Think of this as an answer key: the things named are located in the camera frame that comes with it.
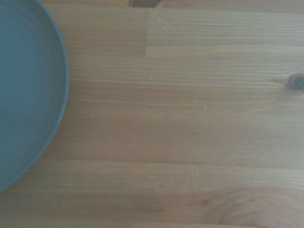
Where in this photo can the green round plate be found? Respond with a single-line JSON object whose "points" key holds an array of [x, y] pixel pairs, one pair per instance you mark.
{"points": [[28, 83]]}

